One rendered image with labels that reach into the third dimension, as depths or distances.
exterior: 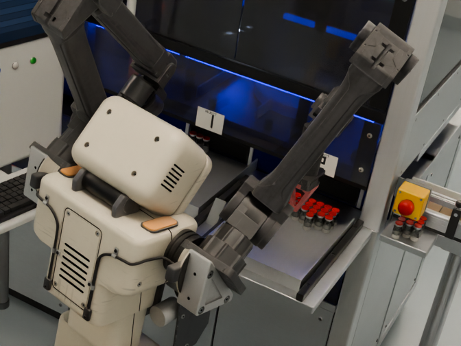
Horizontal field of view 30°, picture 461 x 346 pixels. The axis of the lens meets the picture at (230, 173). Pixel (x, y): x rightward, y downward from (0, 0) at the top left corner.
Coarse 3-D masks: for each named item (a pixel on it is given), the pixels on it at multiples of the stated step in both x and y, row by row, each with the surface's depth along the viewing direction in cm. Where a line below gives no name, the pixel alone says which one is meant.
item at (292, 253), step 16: (288, 224) 224; (352, 224) 225; (272, 240) 216; (288, 240) 217; (304, 240) 218; (320, 240) 219; (336, 240) 215; (256, 256) 209; (272, 256) 210; (288, 256) 211; (304, 256) 212; (320, 256) 207; (256, 272) 203; (272, 272) 201; (288, 272) 206; (304, 272) 207
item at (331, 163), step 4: (324, 156) 225; (328, 156) 225; (332, 156) 224; (328, 160) 225; (332, 160) 225; (336, 160) 224; (320, 164) 227; (328, 164) 226; (332, 164) 225; (336, 164) 225; (324, 168) 227; (328, 168) 226; (332, 168) 226; (328, 172) 227; (332, 172) 226; (332, 176) 227
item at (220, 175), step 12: (216, 156) 250; (216, 168) 244; (228, 168) 245; (240, 168) 246; (252, 168) 244; (204, 180) 237; (216, 180) 238; (228, 180) 239; (204, 192) 232; (216, 192) 226; (192, 204) 219; (204, 204) 221; (192, 216) 220
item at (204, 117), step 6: (198, 108) 239; (204, 108) 238; (198, 114) 239; (204, 114) 238; (210, 114) 237; (216, 114) 236; (198, 120) 240; (204, 120) 239; (210, 120) 238; (216, 120) 237; (222, 120) 236; (204, 126) 240; (210, 126) 239; (216, 126) 238; (222, 126) 237; (216, 132) 239
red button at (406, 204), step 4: (404, 200) 217; (408, 200) 217; (400, 204) 217; (404, 204) 216; (408, 204) 216; (412, 204) 216; (400, 208) 217; (404, 208) 216; (408, 208) 216; (412, 208) 216; (400, 212) 217; (404, 212) 217; (408, 212) 216
